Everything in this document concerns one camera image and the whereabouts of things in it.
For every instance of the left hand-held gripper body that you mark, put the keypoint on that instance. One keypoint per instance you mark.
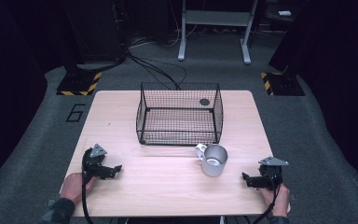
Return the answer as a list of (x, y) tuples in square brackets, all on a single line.
[(92, 162)]

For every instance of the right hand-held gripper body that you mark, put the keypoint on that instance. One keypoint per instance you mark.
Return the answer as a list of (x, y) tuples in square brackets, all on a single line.
[(272, 174)]

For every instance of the grey metal cup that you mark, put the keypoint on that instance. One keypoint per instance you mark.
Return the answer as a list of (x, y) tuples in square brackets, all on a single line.
[(214, 161)]

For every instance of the person's right hand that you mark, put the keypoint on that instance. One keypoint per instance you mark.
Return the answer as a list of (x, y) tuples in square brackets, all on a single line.
[(279, 200)]

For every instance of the person's left hand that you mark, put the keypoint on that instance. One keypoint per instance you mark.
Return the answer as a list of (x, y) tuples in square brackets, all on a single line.
[(74, 186)]

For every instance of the round grey disc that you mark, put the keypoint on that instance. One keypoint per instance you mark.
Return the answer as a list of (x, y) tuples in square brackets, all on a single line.
[(204, 102)]

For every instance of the small white box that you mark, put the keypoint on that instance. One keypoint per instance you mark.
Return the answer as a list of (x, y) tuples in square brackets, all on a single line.
[(284, 13)]

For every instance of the black yellow striped base plate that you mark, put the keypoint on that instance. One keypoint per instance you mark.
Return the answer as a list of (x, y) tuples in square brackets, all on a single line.
[(281, 84), (79, 84)]

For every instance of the white metal stand frame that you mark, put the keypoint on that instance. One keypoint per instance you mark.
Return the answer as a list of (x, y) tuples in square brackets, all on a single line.
[(214, 18)]

